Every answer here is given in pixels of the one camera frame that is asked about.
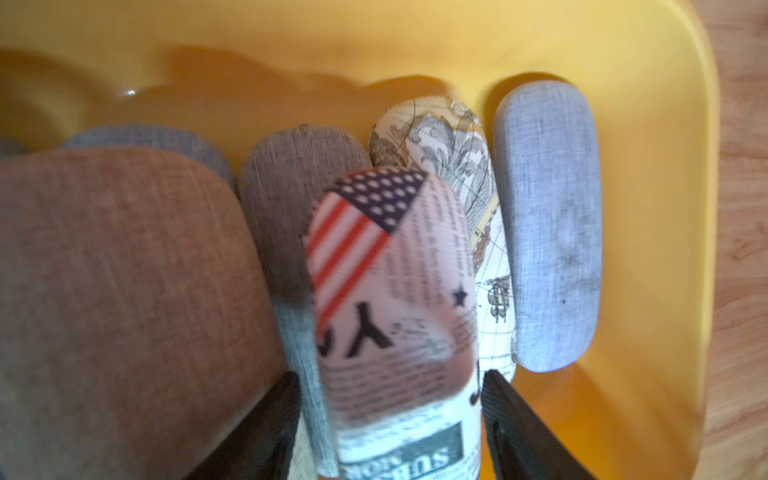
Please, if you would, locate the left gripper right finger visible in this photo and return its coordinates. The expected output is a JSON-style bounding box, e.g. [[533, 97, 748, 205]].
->
[[481, 370, 594, 480]]

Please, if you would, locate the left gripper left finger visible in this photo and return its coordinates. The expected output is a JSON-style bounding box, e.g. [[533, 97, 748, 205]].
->
[[186, 371, 301, 479]]

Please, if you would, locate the newspaper print glasses case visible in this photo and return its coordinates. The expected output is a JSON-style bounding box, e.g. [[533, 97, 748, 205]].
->
[[305, 167, 482, 479]]

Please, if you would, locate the grey fabric glasses case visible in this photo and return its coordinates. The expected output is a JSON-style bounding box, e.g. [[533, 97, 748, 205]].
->
[[238, 125, 371, 479]]

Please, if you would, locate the lilac fabric glasses case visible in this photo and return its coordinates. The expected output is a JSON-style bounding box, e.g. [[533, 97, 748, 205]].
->
[[493, 80, 603, 373]]

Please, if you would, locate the purple fabric glasses case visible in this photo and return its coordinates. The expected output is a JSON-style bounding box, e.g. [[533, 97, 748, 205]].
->
[[62, 124, 237, 193]]

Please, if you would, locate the map print glasses case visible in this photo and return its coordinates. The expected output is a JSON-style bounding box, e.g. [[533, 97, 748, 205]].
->
[[368, 96, 517, 381]]

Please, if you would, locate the yellow plastic storage tray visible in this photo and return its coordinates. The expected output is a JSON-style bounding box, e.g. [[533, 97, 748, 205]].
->
[[1, 1, 719, 479]]

